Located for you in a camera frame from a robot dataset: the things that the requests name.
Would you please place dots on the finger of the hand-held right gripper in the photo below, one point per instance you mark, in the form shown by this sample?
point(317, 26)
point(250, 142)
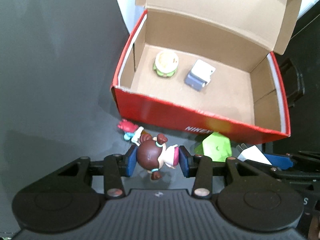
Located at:
point(278, 162)
point(310, 155)

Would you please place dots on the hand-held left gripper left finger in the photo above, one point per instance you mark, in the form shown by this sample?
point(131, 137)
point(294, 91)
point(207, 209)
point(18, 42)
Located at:
point(131, 161)

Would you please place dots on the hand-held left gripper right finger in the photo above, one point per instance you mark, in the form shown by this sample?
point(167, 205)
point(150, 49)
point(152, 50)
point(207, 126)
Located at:
point(184, 162)

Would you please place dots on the brown-haired doll figurine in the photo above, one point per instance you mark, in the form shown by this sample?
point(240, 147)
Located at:
point(150, 155)

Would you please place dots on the white charger plug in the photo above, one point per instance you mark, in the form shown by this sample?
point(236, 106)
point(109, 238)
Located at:
point(253, 155)

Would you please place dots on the small red and blue figurine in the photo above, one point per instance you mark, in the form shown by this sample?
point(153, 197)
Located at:
point(127, 127)

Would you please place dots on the green hexagonal box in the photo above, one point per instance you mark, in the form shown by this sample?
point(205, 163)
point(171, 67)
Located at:
point(215, 146)

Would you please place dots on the red cardboard shoe box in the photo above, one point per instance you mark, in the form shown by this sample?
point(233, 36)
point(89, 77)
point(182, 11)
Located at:
point(212, 100)

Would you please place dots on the white and grey cube charger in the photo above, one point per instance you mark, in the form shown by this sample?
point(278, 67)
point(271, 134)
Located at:
point(200, 75)

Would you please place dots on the burger toy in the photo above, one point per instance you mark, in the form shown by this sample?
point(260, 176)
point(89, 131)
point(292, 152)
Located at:
point(166, 62)

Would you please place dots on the black monitor bracket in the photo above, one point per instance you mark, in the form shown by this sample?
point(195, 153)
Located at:
point(292, 80)

